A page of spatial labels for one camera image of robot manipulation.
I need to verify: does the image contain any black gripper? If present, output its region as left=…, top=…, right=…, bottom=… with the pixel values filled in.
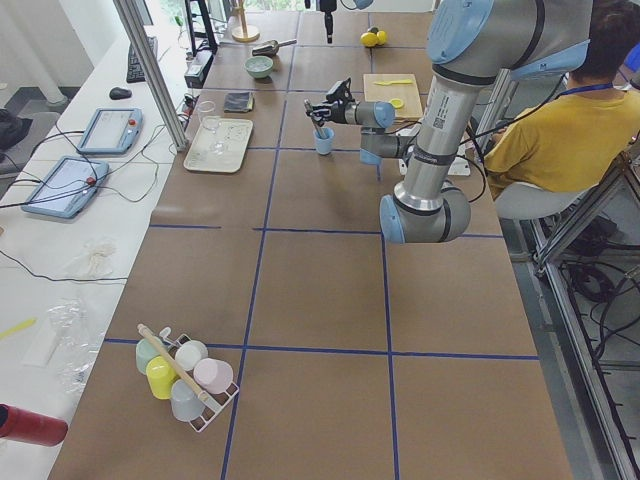
left=304, top=0, right=336, bottom=44
left=309, top=78, right=358, bottom=125

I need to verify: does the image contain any steel muddler black tip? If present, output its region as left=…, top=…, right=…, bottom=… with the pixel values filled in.
left=304, top=99, right=326, bottom=139

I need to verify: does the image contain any yellow lemon half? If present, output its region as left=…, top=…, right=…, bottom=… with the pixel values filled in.
left=389, top=98, right=404, bottom=109

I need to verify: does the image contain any light blue paper cup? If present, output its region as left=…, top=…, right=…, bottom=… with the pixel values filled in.
left=314, top=127, right=335, bottom=156

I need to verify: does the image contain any whole yellow lemon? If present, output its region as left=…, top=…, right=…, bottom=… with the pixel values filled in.
left=376, top=30, right=387, bottom=45
left=360, top=32, right=379, bottom=48

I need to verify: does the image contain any white plastic cup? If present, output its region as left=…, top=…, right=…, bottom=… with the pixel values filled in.
left=175, top=340, right=208, bottom=372

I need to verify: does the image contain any pink plastic cup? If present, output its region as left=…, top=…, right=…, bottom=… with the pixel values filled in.
left=193, top=358, right=234, bottom=394

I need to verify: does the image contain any mint green plastic cup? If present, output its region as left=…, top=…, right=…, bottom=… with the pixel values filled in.
left=135, top=339, right=159, bottom=375

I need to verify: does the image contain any yellow plastic cup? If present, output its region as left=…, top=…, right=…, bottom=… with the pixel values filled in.
left=145, top=356, right=179, bottom=400

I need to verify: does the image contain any grey blue plastic cup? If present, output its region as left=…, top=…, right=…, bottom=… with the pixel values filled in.
left=170, top=379, right=205, bottom=422

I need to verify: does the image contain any metal ice scoop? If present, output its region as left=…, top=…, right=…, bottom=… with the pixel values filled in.
left=251, top=39, right=297, bottom=57

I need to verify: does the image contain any wooden cutting board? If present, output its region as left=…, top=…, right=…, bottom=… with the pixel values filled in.
left=363, top=73, right=424, bottom=121

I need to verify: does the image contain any green bowl of ice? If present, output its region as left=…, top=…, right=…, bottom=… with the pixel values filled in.
left=244, top=55, right=274, bottom=79

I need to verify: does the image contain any grey folded cloth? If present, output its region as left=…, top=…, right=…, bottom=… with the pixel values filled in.
left=223, top=91, right=254, bottom=113

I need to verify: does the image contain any wooden mug tree stand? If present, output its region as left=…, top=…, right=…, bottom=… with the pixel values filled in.
left=231, top=0, right=260, bottom=43

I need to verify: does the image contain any yellow plastic knife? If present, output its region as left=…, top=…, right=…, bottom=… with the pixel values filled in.
left=373, top=78, right=414, bottom=86

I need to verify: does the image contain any cream bear serving tray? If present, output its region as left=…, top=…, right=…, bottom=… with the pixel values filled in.
left=183, top=117, right=253, bottom=174

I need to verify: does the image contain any clear wine glass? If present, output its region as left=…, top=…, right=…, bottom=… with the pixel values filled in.
left=196, top=100, right=226, bottom=155

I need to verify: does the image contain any black keyboard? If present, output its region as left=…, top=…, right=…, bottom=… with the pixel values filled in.
left=126, top=36, right=158, bottom=84

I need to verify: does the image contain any black computer mouse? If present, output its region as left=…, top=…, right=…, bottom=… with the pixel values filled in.
left=109, top=87, right=132, bottom=100

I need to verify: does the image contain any blue teach pendant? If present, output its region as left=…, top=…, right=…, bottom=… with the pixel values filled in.
left=21, top=156, right=110, bottom=219
left=76, top=108, right=143, bottom=156

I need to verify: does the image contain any seated person yellow shirt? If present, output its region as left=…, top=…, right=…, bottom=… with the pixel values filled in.
left=484, top=1, right=639, bottom=198

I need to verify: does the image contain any red bottle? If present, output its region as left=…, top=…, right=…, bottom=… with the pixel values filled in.
left=1, top=404, right=68, bottom=446

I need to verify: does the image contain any white wire cup rack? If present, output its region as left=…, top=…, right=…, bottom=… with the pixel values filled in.
left=135, top=324, right=239, bottom=433

